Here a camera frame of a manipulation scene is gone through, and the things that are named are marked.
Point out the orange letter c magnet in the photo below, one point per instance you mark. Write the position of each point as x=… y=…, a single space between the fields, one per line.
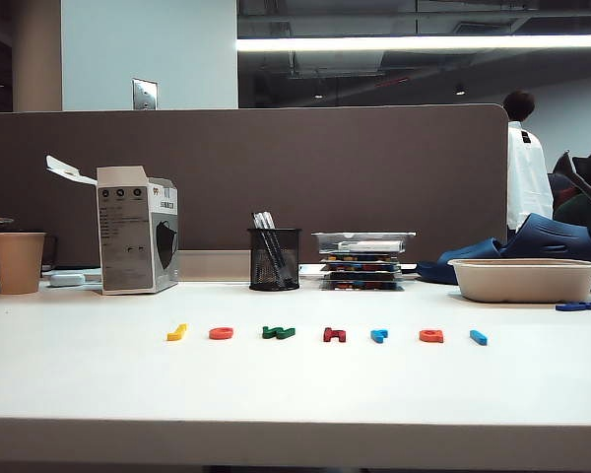
x=220 y=334

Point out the light blue letter r magnet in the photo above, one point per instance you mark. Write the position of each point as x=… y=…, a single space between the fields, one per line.
x=378 y=335

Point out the orange letter a magnet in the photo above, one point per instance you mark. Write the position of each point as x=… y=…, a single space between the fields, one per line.
x=431 y=336

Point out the letter magnet tray case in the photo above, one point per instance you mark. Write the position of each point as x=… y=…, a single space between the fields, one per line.
x=362 y=267
x=362 y=257
x=362 y=285
x=362 y=276

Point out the green letter w magnet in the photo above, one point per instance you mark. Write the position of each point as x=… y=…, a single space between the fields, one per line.
x=276 y=333

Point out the red letter h magnet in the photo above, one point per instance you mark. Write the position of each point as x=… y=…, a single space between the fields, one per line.
x=332 y=335

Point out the yellow letter j magnet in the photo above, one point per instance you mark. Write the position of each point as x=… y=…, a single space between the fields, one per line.
x=176 y=335

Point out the blue letter l magnet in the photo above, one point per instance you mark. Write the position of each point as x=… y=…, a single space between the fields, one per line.
x=479 y=337

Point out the black white marker pen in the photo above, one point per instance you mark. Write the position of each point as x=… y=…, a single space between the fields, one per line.
x=257 y=220
x=268 y=220

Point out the black mesh pen holder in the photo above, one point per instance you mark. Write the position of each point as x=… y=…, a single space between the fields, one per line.
x=276 y=268

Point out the clear plastic case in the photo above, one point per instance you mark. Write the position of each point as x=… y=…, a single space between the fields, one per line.
x=364 y=242

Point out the brown desk partition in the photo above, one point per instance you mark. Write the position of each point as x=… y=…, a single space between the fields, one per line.
x=325 y=172

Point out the dark blue foam slipper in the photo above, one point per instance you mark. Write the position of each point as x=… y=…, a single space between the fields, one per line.
x=551 y=239
x=453 y=266

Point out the white grey mask box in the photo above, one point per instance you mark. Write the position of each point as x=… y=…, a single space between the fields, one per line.
x=128 y=236

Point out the small white earbuds case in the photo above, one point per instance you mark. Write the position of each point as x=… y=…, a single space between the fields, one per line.
x=68 y=279

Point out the long ceiling light strip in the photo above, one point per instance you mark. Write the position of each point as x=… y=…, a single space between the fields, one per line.
x=423 y=43

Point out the beige pulp bowl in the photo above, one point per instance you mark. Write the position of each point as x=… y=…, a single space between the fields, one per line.
x=524 y=281

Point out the person in white shirt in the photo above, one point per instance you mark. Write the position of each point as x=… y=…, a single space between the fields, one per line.
x=524 y=172

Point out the brown paper cup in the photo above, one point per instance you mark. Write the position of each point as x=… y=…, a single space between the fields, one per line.
x=17 y=263

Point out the seated person dark clothes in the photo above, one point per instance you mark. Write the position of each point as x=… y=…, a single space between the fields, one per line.
x=578 y=207

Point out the metal wall switch plate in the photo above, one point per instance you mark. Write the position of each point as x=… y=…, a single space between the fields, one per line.
x=144 y=93

